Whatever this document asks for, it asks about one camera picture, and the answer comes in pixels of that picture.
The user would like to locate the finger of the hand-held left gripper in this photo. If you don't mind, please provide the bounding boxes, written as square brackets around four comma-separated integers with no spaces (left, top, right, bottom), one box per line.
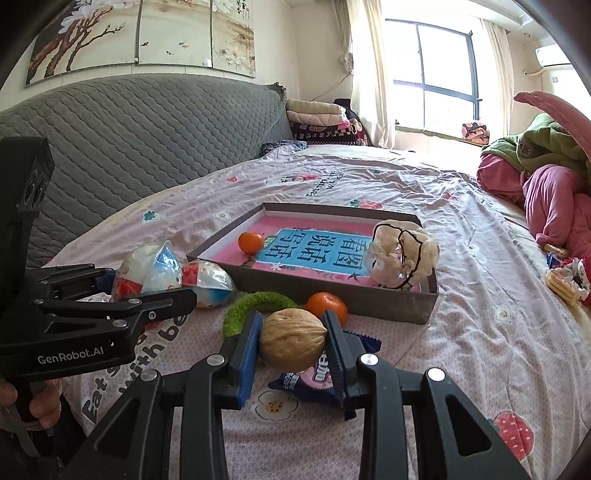
[39,264,116,301]
[37,287,198,333]

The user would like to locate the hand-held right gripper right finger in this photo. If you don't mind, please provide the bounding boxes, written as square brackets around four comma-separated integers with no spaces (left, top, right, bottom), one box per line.
[321,309,532,480]

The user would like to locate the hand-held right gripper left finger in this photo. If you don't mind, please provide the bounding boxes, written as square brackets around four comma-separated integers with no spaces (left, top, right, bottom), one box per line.
[58,310,265,480]

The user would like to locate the blue cookie packet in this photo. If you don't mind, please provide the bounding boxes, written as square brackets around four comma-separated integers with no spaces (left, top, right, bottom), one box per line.
[268,330,383,407]

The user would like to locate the green fluffy hair ring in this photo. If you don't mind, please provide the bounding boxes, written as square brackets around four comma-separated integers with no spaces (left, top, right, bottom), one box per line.
[223,292,301,340]

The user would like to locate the walnut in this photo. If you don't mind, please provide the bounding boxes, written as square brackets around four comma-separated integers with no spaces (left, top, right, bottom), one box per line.
[259,308,328,372]

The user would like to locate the labelled red egg toy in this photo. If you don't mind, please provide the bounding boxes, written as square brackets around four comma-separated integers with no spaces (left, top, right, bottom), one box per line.
[181,259,238,309]

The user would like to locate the small orange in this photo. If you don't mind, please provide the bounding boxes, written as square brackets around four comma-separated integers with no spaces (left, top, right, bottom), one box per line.
[305,292,348,329]

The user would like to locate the grey cardboard box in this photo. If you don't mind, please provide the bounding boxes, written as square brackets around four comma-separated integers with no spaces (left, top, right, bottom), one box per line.
[186,202,438,326]

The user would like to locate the large orange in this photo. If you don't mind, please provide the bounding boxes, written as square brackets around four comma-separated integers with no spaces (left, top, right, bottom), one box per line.
[238,232,265,254]

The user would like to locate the cream sheer scrunchie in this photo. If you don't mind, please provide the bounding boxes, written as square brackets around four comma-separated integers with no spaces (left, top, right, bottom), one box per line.
[365,220,440,291]

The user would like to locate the person's left hand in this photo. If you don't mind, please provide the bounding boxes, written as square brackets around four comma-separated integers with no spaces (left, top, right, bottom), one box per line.
[0,376,63,432]

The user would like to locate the pink and blue book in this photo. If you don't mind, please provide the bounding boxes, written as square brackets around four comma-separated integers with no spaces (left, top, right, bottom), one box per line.
[217,217,419,291]

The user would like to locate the printed strawberry bedsheet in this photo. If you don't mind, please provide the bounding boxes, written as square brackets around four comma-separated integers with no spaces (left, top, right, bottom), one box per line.
[44,143,591,480]

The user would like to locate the grey quilted headboard cover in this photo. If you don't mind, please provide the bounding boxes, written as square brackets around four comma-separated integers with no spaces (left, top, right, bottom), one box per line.
[0,74,294,268]

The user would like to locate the dark patterned cloth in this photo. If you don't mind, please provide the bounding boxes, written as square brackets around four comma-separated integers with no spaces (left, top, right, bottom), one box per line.
[261,140,308,158]

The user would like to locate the stack of folded blankets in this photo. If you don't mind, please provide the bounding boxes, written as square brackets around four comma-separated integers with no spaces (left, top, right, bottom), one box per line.
[285,98,370,147]

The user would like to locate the snack packets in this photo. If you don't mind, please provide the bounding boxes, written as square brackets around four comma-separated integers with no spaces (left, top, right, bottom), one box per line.
[545,251,591,305]

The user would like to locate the patterned cloth on sill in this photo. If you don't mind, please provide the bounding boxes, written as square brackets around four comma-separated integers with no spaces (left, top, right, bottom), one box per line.
[462,121,490,145]

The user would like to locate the pink quilt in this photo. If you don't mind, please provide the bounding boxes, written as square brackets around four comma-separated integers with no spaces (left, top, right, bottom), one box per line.
[476,152,591,273]

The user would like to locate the cream curtain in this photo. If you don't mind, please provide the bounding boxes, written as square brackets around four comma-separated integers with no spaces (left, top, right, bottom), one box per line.
[346,0,398,148]
[482,21,515,137]

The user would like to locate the window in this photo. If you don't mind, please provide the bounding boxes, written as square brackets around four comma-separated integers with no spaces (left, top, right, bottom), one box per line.
[384,18,483,137]

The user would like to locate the green blanket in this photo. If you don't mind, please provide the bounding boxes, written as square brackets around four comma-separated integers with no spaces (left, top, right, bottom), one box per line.
[482,113,591,185]

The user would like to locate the pink cushion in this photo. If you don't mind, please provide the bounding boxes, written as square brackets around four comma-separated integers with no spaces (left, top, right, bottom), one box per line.
[513,91,591,162]

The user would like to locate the white air conditioner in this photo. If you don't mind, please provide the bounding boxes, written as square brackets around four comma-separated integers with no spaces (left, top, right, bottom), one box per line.
[534,44,575,70]

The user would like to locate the floral wall painting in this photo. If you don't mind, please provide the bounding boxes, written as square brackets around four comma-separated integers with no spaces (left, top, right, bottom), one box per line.
[25,0,257,86]

